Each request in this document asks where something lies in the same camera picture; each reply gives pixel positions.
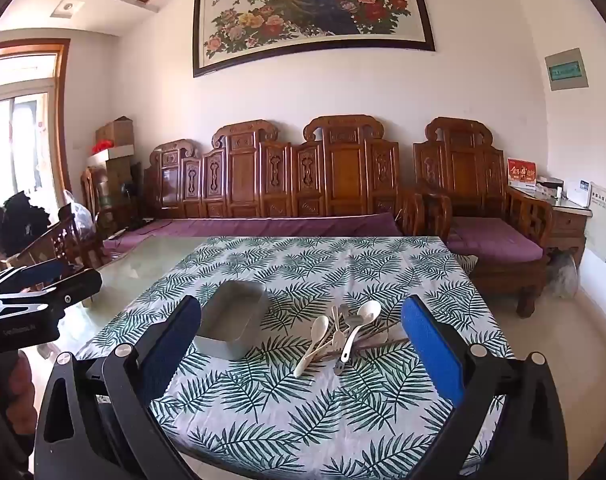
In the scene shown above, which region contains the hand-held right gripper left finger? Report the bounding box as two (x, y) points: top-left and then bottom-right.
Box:
(33, 294), (204, 480)

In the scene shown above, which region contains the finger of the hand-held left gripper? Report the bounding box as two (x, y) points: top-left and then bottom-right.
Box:
(0, 267), (103, 312)
(0, 259), (66, 292)

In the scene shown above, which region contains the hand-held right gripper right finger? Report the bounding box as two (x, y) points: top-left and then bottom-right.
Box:
(400, 294), (571, 480)

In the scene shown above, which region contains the rectangular metal tray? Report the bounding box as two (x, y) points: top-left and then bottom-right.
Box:
(195, 280), (269, 360)

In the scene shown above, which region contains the metal fork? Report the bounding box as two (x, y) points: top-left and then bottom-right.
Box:
(339, 303), (364, 331)

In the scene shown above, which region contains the beige fork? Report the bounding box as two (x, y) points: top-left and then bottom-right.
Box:
(330, 305), (345, 352)

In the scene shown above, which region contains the beige spoon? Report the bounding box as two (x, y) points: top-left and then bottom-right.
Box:
(293, 315), (330, 379)

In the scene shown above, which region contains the person's left hand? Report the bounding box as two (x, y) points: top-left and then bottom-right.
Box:
(0, 352), (35, 433)

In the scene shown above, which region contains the carved wooden dining chair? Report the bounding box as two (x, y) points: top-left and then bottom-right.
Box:
(20, 212), (104, 271)

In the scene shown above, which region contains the black cloth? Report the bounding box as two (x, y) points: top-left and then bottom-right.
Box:
(0, 190), (49, 256)

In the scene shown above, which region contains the clear plastic bag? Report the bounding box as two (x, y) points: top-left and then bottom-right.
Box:
(58, 190), (96, 233)

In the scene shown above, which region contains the plain wooden chair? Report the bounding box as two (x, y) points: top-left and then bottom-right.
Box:
(80, 165), (144, 238)

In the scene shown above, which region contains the black standing fan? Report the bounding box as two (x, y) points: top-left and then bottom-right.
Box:
(120, 180), (141, 226)

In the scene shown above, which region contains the square purple armchair cushion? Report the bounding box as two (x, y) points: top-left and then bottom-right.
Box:
(448, 216), (544, 263)

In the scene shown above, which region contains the flat white box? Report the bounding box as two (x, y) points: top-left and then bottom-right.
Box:
(87, 144), (135, 168)

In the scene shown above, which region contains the green leaf print tablecloth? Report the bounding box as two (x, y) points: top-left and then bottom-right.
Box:
(76, 236), (528, 478)

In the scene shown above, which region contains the grey plastic bag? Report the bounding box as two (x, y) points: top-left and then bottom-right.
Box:
(548, 250), (578, 298)

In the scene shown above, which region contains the open brown cardboard box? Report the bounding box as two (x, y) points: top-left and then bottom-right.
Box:
(96, 116), (135, 147)

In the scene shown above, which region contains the long purple sofa cushion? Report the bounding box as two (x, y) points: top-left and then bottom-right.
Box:
(103, 211), (404, 256)

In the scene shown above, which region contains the carved wooden armchair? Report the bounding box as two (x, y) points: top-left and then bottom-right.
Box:
(413, 116), (554, 318)

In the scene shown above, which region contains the carved wooden sofa bench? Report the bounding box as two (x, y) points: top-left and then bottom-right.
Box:
(143, 115), (426, 238)

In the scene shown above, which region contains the wooden side table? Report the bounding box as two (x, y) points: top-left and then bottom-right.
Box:
(508, 185), (592, 268)

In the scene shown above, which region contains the red desk calendar card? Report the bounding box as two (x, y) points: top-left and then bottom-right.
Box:
(507, 158), (538, 191)

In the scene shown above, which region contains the white tissue box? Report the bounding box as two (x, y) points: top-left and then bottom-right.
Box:
(535, 177), (564, 198)

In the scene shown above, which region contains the framed peacock flower painting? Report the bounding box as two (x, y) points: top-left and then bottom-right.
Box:
(192, 0), (436, 78)

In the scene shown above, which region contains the wooden door frame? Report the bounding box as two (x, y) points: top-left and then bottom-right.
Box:
(0, 38), (71, 211)

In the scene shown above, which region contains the grey wall panel green label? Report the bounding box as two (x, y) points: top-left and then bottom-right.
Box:
(544, 48), (590, 92)

